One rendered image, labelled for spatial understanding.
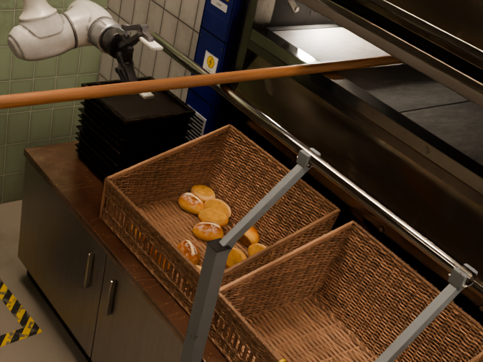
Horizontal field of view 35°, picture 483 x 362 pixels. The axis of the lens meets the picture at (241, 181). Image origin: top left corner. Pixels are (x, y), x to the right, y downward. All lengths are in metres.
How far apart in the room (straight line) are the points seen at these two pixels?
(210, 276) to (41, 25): 0.81
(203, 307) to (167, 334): 0.32
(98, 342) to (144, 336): 0.33
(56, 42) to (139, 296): 0.76
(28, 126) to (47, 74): 0.25
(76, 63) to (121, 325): 1.33
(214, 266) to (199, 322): 0.18
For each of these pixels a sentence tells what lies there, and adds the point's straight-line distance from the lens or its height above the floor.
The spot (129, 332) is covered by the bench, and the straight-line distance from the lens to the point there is 2.37.
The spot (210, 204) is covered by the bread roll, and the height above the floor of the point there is 0.64.
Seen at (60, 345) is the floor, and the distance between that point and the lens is 2.86.
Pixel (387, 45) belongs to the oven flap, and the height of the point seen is 1.41.
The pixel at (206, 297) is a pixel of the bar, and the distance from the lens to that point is 1.87.
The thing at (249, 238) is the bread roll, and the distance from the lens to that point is 2.42.
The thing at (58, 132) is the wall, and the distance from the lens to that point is 3.46.
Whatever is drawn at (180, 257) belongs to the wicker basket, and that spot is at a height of 0.73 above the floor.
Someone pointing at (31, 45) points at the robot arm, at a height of 1.16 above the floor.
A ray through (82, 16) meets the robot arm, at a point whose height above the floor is 1.23.
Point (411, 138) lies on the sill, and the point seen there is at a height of 1.16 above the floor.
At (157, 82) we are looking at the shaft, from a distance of 1.92.
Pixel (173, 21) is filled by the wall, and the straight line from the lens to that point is 2.88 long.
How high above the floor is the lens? 1.98
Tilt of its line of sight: 30 degrees down
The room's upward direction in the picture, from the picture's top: 14 degrees clockwise
